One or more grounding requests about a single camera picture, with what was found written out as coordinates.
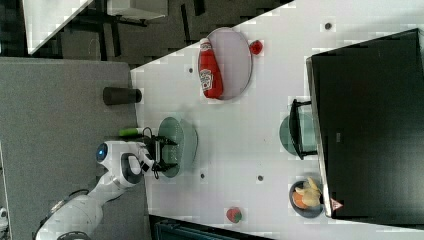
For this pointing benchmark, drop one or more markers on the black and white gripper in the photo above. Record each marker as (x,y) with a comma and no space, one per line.
(150,156)

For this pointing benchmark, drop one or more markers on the pale green plastic strainer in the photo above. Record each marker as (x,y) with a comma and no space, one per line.
(183,153)

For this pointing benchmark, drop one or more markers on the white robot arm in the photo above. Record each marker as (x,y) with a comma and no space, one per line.
(126,162)

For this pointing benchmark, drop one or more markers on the green marker pen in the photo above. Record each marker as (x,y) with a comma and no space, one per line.
(132,132)

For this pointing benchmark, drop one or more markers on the red ketchup bottle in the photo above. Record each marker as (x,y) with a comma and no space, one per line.
(209,72)

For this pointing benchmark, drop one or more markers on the red toy strawberry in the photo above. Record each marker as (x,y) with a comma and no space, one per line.
(234,215)
(256,47)

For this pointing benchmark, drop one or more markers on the round grey plate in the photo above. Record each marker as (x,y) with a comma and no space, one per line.
(234,60)

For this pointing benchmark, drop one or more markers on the pale green mug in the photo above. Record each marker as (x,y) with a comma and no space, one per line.
(297,136)

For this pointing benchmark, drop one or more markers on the dark bowl with toy food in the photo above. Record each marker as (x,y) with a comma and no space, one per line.
(306,198)

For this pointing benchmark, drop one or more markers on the black steel toaster oven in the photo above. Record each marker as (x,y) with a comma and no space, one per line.
(368,114)

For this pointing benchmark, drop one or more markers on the black cylinder post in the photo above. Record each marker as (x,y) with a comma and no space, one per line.
(118,96)

